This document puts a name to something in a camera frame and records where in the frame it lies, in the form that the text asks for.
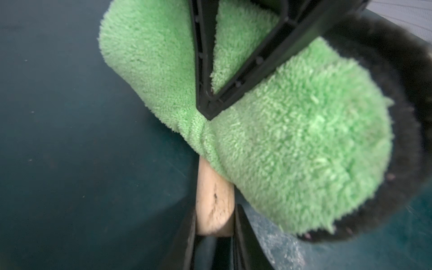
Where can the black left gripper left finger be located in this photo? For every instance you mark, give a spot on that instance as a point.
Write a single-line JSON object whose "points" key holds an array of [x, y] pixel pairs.
{"points": [[181, 254]]}

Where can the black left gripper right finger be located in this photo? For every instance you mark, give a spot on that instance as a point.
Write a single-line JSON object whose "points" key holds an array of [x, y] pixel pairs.
{"points": [[248, 254]]}

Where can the small sickle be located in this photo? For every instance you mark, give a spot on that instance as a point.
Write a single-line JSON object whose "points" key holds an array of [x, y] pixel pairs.
{"points": [[215, 203]]}

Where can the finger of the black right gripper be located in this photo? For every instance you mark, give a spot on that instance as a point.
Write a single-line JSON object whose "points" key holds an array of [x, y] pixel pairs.
{"points": [[300, 22]]}

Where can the green and black rag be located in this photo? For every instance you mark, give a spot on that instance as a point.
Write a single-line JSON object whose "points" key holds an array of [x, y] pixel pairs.
{"points": [[332, 144]]}

